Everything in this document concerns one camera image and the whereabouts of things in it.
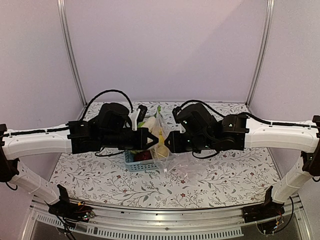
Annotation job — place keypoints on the clear zip top bag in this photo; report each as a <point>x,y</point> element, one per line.
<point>184,164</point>

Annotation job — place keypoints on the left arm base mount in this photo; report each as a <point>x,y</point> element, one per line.
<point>77,212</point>

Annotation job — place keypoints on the yellow lemon toy middle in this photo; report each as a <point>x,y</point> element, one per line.
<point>161,141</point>

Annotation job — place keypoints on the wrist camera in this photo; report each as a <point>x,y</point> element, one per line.
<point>178,115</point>
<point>138,116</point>

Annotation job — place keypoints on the left aluminium frame post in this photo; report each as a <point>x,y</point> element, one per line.
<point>62,12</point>

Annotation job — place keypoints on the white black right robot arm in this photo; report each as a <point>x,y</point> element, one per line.
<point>203,128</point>

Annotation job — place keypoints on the right aluminium frame post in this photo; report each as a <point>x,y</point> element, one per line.
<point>270,4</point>

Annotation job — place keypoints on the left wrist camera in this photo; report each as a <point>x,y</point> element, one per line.
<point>138,116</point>

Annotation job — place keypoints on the front aluminium rail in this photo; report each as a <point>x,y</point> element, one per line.
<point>117,222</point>

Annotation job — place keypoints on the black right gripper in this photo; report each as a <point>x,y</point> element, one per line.
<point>175,147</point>

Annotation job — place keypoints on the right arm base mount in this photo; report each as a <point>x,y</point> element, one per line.
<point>269,215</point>

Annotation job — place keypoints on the aluminium frame post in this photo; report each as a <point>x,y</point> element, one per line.
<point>62,12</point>
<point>270,4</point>

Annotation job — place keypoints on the pale yellow round toy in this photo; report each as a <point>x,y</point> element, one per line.
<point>161,152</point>

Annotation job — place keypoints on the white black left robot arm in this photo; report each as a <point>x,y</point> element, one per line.
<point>115,126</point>

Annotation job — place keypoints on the blue plastic basket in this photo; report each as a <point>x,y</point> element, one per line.
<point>147,165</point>

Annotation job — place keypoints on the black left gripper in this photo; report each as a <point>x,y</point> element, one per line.
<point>141,145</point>

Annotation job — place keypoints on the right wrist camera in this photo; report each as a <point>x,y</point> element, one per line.
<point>178,115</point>

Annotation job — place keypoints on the white radish toy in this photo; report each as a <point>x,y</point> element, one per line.
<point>151,121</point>

